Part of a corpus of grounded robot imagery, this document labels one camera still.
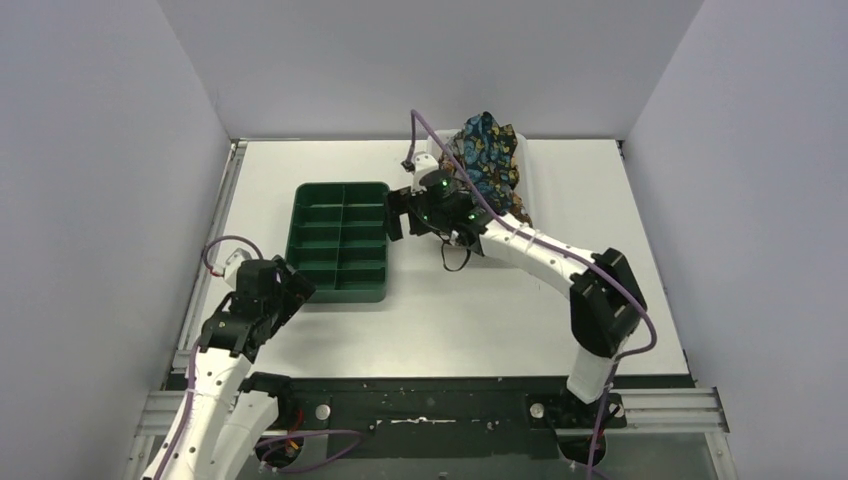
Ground green compartment tray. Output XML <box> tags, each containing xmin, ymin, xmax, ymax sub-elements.
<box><xmin>285</xmin><ymin>182</ymin><xmax>389</xmax><ymax>304</ymax></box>

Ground white plastic basket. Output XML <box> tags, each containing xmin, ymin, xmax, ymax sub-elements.
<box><xmin>418</xmin><ymin>129</ymin><xmax>537</xmax><ymax>219</ymax></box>

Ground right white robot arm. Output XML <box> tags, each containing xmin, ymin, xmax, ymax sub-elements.
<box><xmin>384</xmin><ymin>170</ymin><xmax>647</xmax><ymax>404</ymax></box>

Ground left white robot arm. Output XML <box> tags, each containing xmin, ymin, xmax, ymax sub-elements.
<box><xmin>141</xmin><ymin>256</ymin><xmax>315</xmax><ymax>479</ymax></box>

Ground pile of patterned ties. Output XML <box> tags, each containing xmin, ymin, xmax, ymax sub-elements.
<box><xmin>445</xmin><ymin>111</ymin><xmax>532</xmax><ymax>225</ymax></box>

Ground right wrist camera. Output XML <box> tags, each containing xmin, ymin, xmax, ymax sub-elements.
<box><xmin>401</xmin><ymin>152</ymin><xmax>440</xmax><ymax>192</ymax></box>

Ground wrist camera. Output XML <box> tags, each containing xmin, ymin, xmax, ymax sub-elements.
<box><xmin>221</xmin><ymin>248</ymin><xmax>253</xmax><ymax>289</ymax></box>
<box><xmin>401</xmin><ymin>152</ymin><xmax>440</xmax><ymax>192</ymax></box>

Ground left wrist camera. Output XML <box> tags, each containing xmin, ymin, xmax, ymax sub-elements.
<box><xmin>221</xmin><ymin>248</ymin><xmax>253</xmax><ymax>289</ymax></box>

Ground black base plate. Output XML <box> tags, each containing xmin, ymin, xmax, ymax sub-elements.
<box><xmin>164</xmin><ymin>374</ymin><xmax>697</xmax><ymax>462</ymax></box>

